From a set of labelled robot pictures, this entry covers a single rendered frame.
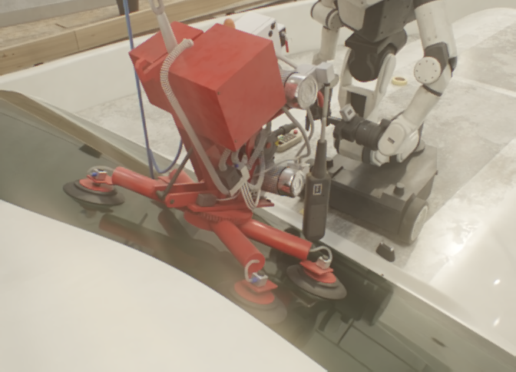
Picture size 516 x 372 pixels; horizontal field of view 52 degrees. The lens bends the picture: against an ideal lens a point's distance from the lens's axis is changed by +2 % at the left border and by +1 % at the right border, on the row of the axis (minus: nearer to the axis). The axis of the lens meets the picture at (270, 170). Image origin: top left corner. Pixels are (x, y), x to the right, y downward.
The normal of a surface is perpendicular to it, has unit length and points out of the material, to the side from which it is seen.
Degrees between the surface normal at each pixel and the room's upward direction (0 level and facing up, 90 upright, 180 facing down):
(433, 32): 74
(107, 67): 90
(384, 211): 90
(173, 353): 21
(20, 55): 90
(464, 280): 8
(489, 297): 16
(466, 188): 0
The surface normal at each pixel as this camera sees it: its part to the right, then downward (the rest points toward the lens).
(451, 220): 0.03, -0.84
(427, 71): -0.57, 0.18
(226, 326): 0.28, -0.91
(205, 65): -0.20, -0.66
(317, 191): 0.24, 0.53
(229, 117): 0.75, 0.37
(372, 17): -0.22, 0.77
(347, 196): -0.58, 0.43
